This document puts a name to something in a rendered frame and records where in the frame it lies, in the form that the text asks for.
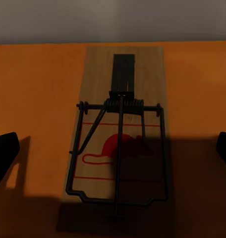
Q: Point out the cabinet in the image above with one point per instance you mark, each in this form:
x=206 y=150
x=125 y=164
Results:
x=39 y=91

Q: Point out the mousetrap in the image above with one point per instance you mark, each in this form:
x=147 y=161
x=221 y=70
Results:
x=119 y=179

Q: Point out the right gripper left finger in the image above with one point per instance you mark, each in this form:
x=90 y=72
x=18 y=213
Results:
x=9 y=148

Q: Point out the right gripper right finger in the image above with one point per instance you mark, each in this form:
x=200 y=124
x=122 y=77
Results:
x=221 y=145

